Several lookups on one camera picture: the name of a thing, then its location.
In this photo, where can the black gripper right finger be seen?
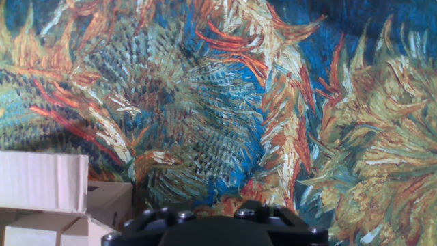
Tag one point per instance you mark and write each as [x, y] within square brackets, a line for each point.
[293, 235]

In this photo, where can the large cardboard box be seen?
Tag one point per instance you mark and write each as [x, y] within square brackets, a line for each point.
[41, 181]

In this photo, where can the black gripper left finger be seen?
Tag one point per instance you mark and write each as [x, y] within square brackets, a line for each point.
[136, 229]

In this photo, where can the sunflower painting print cloth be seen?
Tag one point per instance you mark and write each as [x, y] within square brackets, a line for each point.
[239, 102]

